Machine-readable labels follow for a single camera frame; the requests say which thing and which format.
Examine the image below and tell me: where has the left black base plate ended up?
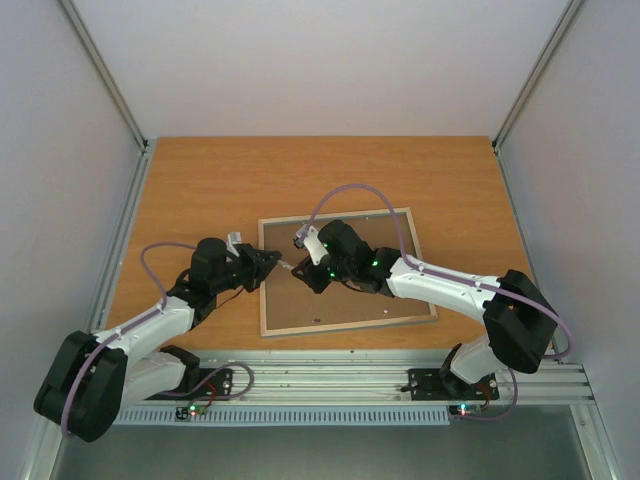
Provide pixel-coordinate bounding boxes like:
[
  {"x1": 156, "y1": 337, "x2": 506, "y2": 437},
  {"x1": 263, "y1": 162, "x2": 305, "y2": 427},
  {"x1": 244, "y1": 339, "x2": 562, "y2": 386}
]
[{"x1": 149, "y1": 368, "x2": 233, "y2": 401}]

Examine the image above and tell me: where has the left circuit board with LEDs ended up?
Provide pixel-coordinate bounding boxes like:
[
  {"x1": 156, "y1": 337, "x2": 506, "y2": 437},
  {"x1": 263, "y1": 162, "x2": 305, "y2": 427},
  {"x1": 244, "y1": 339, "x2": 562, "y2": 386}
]
[{"x1": 174, "y1": 405, "x2": 208, "y2": 422}]

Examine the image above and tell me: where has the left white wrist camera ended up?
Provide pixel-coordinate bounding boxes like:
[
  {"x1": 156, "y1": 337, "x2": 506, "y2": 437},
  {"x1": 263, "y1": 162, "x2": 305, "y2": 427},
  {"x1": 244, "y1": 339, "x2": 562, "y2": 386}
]
[{"x1": 226, "y1": 231, "x2": 242, "y2": 256}]

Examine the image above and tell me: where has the grey slotted cable duct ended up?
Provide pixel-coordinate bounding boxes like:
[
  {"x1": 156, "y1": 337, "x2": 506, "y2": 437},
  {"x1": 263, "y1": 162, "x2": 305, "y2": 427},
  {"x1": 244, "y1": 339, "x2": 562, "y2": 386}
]
[{"x1": 115, "y1": 405, "x2": 450, "y2": 428}]

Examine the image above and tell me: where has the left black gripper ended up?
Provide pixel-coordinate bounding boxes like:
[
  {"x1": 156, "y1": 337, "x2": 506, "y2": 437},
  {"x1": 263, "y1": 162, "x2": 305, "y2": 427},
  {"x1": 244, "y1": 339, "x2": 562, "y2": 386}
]
[{"x1": 213, "y1": 243, "x2": 282, "y2": 294}]

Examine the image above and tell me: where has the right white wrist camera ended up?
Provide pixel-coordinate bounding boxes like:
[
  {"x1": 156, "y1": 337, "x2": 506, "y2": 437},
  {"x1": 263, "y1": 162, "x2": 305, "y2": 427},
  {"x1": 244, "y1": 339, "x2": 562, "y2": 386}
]
[{"x1": 294, "y1": 224, "x2": 329, "y2": 266}]

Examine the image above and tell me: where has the circuit board with leds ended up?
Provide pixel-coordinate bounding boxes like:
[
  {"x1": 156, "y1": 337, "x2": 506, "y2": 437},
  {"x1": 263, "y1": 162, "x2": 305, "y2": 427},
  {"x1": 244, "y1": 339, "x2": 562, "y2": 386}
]
[
  {"x1": 174, "y1": 405, "x2": 208, "y2": 422},
  {"x1": 449, "y1": 403, "x2": 488, "y2": 418}
]

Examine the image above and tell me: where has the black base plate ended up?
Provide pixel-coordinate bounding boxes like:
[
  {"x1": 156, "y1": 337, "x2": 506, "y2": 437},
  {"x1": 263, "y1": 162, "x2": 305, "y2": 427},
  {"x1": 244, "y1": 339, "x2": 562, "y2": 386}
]
[
  {"x1": 149, "y1": 368, "x2": 233, "y2": 401},
  {"x1": 406, "y1": 368, "x2": 500, "y2": 401}
]

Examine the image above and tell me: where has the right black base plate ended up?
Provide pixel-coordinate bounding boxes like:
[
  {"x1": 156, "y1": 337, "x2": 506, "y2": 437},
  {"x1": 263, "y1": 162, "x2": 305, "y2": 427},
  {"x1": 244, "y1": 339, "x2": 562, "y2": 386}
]
[{"x1": 406, "y1": 368, "x2": 500, "y2": 401}]

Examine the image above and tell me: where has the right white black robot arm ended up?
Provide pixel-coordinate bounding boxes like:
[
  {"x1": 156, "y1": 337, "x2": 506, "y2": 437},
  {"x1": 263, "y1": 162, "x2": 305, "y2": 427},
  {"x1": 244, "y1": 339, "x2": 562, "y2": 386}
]
[{"x1": 292, "y1": 220, "x2": 556, "y2": 399}]

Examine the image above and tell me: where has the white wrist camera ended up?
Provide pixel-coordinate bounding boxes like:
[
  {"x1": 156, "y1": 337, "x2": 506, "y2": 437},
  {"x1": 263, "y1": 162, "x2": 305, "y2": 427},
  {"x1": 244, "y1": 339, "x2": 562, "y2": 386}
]
[
  {"x1": 294, "y1": 224, "x2": 329, "y2": 266},
  {"x1": 226, "y1": 231, "x2": 242, "y2": 256}
]

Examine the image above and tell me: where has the turquoise picture frame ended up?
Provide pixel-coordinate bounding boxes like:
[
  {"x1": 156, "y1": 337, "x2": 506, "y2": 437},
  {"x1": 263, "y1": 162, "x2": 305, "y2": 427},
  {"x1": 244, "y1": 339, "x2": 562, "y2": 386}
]
[{"x1": 258, "y1": 207, "x2": 438, "y2": 337}]

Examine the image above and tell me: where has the left aluminium corner post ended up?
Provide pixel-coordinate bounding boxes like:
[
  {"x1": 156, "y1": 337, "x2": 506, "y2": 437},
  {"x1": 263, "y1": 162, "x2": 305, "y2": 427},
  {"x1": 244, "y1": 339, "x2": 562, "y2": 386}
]
[{"x1": 56, "y1": 0, "x2": 148, "y2": 153}]

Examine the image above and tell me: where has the right aluminium corner post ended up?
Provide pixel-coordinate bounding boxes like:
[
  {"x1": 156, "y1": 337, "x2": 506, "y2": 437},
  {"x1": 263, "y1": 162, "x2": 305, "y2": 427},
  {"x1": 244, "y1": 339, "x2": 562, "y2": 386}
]
[{"x1": 492, "y1": 0, "x2": 586, "y2": 155}]

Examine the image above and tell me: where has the aluminium corner post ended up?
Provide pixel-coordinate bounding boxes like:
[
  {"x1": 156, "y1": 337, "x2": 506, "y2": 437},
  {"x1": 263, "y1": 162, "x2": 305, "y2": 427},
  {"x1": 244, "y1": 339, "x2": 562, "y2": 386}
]
[
  {"x1": 56, "y1": 0, "x2": 148, "y2": 153},
  {"x1": 492, "y1": 0, "x2": 586, "y2": 155}
]

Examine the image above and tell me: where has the right circuit board with LEDs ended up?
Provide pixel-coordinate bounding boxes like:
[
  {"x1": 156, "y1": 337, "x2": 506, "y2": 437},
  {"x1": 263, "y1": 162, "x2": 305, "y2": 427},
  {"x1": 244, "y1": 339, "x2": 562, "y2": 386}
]
[{"x1": 449, "y1": 403, "x2": 488, "y2": 418}]

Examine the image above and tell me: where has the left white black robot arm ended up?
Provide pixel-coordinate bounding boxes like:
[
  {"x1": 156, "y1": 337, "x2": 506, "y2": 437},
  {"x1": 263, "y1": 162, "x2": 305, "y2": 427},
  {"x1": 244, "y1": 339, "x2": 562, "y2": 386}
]
[{"x1": 33, "y1": 234, "x2": 282, "y2": 442}]

